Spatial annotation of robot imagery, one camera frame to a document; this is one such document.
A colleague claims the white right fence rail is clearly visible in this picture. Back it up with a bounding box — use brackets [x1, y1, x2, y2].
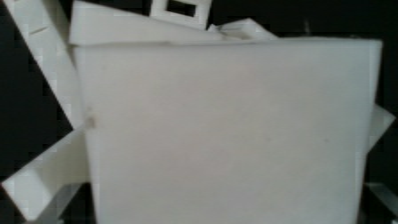
[4, 0, 84, 127]

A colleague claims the white cabinet body box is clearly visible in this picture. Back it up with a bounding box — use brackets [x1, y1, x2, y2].
[2, 1, 395, 221]

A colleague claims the white cabinet top block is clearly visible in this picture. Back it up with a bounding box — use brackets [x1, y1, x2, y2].
[75, 38, 382, 224]

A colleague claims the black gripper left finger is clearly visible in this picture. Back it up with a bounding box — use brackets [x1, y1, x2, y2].
[23, 183, 91, 224]

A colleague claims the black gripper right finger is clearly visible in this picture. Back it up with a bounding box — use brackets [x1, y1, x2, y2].
[364, 182, 398, 224]

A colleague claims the white marker base plate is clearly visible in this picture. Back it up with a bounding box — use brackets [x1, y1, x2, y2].
[149, 0, 213, 30]

